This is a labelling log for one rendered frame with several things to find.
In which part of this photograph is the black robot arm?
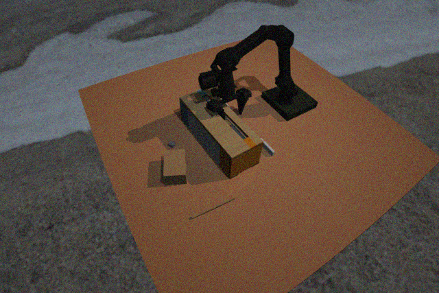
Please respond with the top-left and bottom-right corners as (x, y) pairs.
(198, 25), (298, 107)

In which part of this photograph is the tan cube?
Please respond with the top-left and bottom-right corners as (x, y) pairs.
(163, 149), (187, 185)

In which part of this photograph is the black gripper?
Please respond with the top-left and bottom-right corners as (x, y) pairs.
(206, 83), (252, 121)

